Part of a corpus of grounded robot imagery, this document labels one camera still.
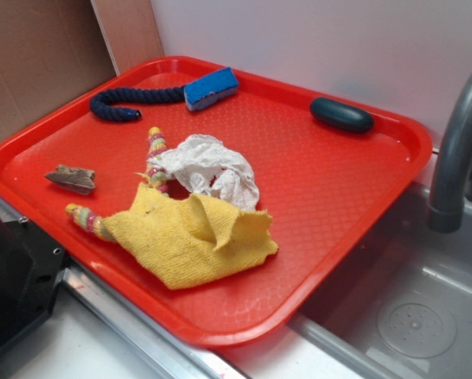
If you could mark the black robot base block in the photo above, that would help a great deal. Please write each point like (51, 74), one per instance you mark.
(31, 269)

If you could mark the red plastic tray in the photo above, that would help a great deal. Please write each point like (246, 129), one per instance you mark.
(323, 187)

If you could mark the grey sink basin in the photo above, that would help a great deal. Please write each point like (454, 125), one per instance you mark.
(399, 305)

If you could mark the yellow cloth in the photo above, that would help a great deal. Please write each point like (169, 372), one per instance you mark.
(190, 242)

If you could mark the white crumpled paper towel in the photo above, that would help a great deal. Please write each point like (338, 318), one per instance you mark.
(203, 165)

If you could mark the grey faucet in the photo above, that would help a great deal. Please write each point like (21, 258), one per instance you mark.
(452, 177)

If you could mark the dark green oval soap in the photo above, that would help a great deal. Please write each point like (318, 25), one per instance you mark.
(341, 116)

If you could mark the brown cardboard panel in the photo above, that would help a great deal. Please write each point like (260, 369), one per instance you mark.
(51, 52)

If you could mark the blue sponge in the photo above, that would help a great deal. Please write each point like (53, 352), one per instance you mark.
(210, 89)

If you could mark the brown wood piece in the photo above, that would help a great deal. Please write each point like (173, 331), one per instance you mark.
(76, 179)

